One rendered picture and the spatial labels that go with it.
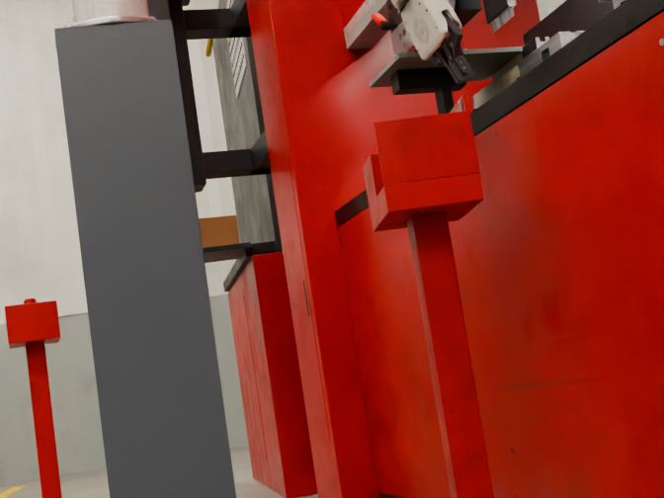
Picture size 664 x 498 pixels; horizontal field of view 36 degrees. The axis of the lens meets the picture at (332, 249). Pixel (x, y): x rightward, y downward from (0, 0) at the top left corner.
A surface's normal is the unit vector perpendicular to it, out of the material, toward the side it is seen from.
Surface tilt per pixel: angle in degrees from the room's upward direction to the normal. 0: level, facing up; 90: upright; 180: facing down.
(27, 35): 90
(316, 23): 90
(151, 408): 90
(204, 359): 90
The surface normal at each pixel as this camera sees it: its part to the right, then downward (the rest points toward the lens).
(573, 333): -0.95, 0.11
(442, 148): 0.08, -0.15
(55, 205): 0.34, -0.18
